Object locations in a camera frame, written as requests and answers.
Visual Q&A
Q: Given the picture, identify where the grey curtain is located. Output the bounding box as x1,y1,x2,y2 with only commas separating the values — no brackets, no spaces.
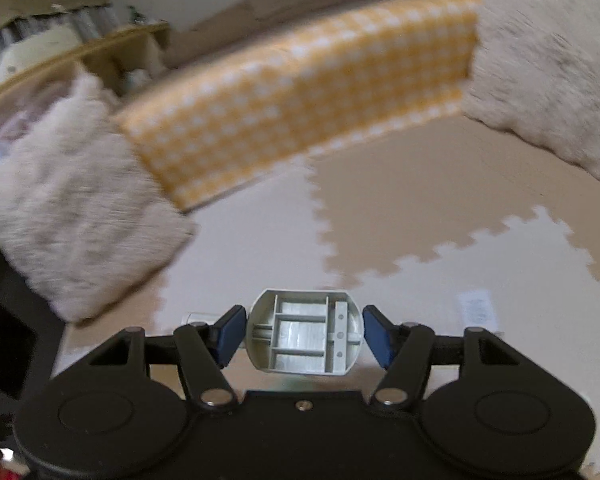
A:
0,2,127,61

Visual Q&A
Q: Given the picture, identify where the wooden shelf unit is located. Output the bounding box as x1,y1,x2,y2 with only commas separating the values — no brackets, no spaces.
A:
0,22,172,111

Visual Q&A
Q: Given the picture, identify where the white fluffy pillow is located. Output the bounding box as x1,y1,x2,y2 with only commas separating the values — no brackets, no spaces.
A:
459,0,600,187
0,72,199,323

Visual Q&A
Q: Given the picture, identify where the yellow checked mattress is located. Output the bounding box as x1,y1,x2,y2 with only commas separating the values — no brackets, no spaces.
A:
112,0,483,211

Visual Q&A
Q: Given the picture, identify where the grey plastic tray insert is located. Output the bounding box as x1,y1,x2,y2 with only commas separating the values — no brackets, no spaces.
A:
181,287,366,377

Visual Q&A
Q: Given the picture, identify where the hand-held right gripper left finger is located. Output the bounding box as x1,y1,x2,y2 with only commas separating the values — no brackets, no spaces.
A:
87,304,248,411

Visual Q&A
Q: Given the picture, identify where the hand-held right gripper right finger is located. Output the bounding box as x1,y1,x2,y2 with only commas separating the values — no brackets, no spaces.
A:
362,304,518,409

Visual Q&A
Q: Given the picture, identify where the white storage box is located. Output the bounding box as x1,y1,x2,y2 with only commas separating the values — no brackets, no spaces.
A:
0,27,83,92

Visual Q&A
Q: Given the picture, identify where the beige white foam puzzle mat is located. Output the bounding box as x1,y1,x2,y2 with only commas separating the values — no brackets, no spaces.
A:
55,115,600,480

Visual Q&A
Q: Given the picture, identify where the white wall charger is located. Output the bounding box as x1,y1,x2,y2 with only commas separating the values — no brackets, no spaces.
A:
457,291,497,324

